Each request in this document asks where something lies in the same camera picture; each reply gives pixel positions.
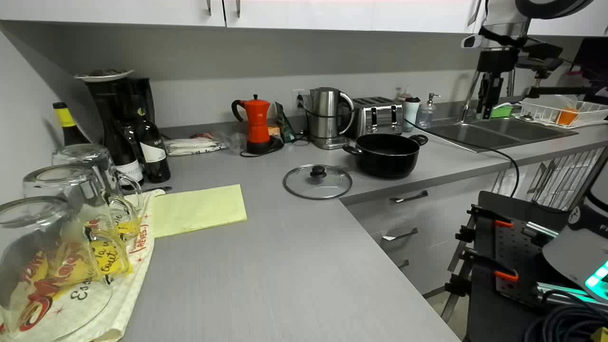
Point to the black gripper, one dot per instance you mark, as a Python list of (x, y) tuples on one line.
[(496, 61)]

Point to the black camera on stand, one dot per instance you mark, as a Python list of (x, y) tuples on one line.
[(538, 59)]

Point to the glass pot lid black knob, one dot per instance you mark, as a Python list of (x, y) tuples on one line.
[(318, 180)]

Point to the wine bottle yellow cap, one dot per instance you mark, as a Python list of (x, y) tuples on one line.
[(69, 125)]

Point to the steel kitchen sink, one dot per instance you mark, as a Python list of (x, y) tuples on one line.
[(494, 133)]

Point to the large upturned drinking glass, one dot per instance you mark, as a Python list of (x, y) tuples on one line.
[(44, 266)]

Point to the upturned drinking glasses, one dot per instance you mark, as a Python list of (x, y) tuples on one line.
[(130, 271)]

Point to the white plate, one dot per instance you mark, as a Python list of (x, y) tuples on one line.
[(103, 74)]

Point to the black coffee maker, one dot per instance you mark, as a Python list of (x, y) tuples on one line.
[(116, 106)]

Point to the white plastic packets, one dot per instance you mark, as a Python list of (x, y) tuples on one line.
[(192, 144)]

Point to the stainless steel electric kettle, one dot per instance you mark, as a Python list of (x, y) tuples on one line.
[(323, 116)]

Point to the orange cup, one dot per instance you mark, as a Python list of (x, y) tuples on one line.
[(567, 118)]

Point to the yellow cleaning cloth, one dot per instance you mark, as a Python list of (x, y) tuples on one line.
[(196, 209)]

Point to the black round trivet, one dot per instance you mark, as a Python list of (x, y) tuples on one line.
[(276, 146)]

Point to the red moka pot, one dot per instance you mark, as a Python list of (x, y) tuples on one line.
[(257, 123)]

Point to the dark wine bottle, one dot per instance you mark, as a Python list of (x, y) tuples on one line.
[(130, 157)]

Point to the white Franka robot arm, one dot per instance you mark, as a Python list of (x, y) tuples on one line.
[(504, 15)]

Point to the black clamp stand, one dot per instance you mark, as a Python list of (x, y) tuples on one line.
[(506, 252)]

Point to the silver toaster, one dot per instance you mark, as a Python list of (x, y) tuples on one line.
[(377, 116)]

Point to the white cup black lid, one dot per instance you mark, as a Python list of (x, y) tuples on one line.
[(411, 110)]

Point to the black cooking pot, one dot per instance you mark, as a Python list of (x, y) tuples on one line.
[(386, 154)]

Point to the wall power outlet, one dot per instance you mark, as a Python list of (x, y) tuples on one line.
[(301, 100)]

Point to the upturned glass mug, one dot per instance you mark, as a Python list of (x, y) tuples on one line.
[(69, 190)]

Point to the small upturned drinking glass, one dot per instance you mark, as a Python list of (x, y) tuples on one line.
[(86, 154)]

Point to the dark bottle white label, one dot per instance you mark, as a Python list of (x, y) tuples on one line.
[(154, 154)]

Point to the clear soap dispenser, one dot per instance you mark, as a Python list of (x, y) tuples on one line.
[(432, 110)]

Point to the grey base green light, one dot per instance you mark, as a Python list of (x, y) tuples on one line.
[(580, 256)]

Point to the white dish rack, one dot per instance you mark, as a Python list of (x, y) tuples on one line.
[(589, 110)]

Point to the open dishwasher rack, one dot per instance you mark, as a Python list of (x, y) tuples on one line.
[(557, 176)]

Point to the green sponge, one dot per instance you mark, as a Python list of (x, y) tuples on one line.
[(504, 110)]

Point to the black monitor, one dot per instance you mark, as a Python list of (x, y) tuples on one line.
[(593, 59)]

